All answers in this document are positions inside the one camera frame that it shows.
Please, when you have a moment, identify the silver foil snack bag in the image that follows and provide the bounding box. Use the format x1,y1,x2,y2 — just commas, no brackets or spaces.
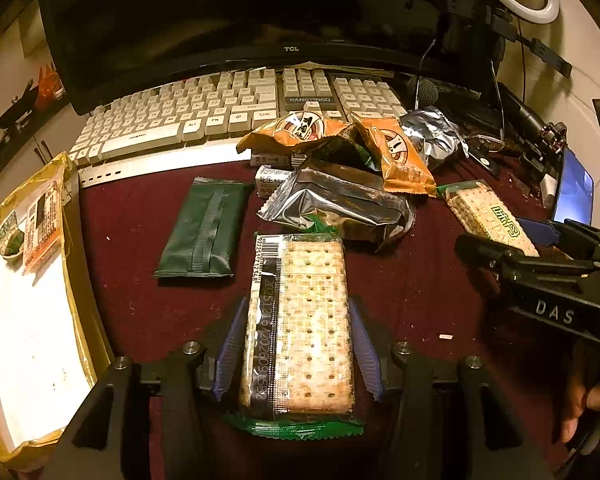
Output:
257,157,417,252

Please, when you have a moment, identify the black monitor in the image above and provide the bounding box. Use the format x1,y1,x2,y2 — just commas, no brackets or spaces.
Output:
37,0,431,117

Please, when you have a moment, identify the black light stand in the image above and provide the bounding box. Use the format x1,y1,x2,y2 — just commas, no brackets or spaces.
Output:
379,0,574,107

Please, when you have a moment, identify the dark green tissue pack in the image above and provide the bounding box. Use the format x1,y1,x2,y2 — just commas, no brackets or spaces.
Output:
153,176,248,280

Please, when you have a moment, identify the white keyboard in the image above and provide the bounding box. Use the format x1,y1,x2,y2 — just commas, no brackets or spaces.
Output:
67,65,411,188

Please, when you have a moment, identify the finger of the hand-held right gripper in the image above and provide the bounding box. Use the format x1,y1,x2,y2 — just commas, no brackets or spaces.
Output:
517,217,600,273
455,233,583,293

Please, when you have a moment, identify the orange snack packet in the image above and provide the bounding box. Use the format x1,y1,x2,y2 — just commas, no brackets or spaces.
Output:
236,112,351,156
352,114,438,197

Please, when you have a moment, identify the orange plastic object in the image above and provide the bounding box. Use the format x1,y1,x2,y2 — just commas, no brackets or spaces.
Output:
34,65,67,112

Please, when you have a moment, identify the clear cracker packet black strip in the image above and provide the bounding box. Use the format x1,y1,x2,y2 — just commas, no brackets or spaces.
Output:
222,232,366,441

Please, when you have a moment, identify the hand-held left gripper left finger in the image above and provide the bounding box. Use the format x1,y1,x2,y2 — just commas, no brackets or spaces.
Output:
45,296,248,480

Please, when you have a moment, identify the crumpled silver foil packet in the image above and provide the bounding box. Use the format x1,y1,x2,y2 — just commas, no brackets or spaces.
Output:
400,106,471,172

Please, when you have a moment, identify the black microphone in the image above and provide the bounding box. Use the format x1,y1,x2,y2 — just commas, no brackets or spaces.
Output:
412,77,441,109

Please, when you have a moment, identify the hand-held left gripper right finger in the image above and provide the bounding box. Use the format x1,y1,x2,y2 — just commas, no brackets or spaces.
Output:
347,296,551,480

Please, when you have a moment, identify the clear cracker packet green label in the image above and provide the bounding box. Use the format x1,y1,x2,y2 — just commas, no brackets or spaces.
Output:
437,180,541,258

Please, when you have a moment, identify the black cylindrical device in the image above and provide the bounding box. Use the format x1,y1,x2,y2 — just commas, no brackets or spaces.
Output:
497,82,568,196

